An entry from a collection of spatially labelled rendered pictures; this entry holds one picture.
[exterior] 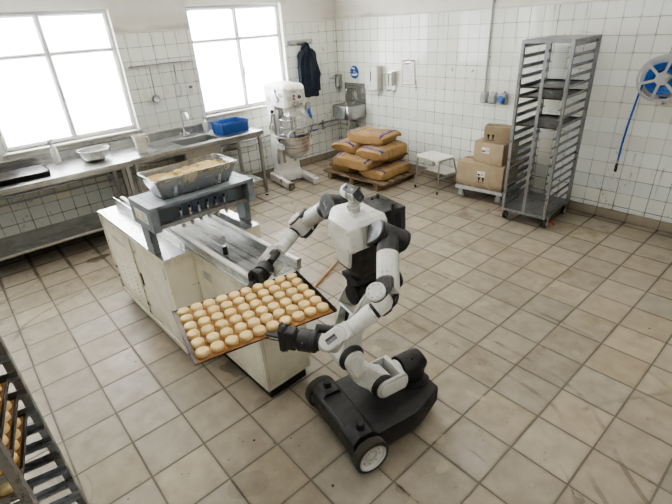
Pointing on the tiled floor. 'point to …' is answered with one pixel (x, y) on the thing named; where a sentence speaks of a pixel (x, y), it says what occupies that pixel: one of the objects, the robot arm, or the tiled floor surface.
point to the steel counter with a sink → (178, 140)
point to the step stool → (437, 165)
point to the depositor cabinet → (159, 266)
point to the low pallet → (370, 178)
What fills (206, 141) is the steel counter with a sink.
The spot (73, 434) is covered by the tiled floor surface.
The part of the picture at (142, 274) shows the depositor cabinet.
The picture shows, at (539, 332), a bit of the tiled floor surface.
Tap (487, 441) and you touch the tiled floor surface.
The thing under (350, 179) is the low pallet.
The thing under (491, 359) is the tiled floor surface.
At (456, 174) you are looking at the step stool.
